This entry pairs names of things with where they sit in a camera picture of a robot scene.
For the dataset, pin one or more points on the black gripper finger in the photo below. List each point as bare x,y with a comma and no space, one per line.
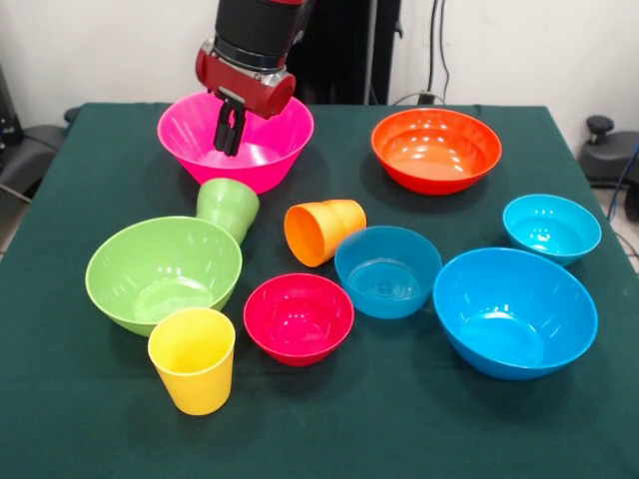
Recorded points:
234,137
221,132

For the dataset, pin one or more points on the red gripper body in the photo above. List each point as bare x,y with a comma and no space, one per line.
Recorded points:
239,85

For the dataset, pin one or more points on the large pink bowl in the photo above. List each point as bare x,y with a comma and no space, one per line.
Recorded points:
279,149

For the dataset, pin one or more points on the green cup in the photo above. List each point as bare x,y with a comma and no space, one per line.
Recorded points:
229,207

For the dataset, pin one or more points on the orange cup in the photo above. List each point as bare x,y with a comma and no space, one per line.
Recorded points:
324,229

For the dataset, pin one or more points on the green bowl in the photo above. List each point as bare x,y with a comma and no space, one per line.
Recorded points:
160,274

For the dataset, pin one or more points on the ribbed blue bowl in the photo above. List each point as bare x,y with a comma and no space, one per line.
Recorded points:
388,282

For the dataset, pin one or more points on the large blue bowl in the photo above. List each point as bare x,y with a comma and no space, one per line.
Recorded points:
514,319

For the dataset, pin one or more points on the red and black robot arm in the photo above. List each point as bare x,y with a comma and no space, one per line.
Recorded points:
259,30

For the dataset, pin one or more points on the small red bowl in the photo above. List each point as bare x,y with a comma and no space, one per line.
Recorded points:
299,319

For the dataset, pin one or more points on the orange-red bowl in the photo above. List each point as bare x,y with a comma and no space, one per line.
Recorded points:
437,154

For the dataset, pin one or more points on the dark equipment box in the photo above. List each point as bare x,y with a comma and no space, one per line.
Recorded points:
7,115

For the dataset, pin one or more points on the yellow cup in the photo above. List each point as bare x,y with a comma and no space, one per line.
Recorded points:
192,379

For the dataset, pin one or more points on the dark green table cloth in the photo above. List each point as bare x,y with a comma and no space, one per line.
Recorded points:
319,424

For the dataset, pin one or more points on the small turquoise bowl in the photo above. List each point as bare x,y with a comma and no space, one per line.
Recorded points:
551,229

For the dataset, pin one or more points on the black pedestal foot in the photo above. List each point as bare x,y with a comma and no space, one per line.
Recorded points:
609,154
35,149

